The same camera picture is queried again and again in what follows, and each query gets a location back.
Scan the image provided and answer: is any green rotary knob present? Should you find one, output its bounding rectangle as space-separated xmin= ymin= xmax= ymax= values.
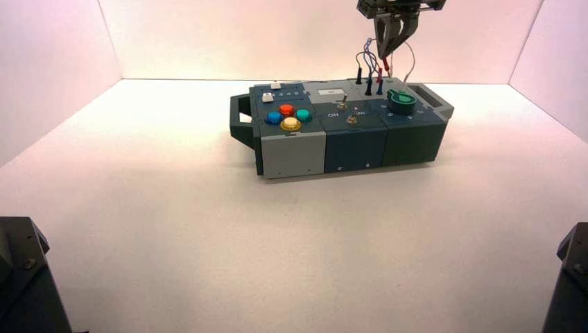
xmin=386 ymin=89 xmax=418 ymax=116

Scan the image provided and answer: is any grey and teal control box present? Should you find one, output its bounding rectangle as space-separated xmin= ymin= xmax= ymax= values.
xmin=230 ymin=78 xmax=456 ymax=180

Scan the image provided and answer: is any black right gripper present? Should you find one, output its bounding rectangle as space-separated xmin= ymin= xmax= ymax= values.
xmin=356 ymin=0 xmax=447 ymax=59

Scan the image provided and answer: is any blue banana plug wire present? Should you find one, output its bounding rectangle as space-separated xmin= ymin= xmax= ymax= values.
xmin=363 ymin=37 xmax=385 ymax=96

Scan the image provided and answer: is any white banana plug wire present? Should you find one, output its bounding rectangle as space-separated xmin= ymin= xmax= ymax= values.
xmin=388 ymin=41 xmax=417 ymax=87

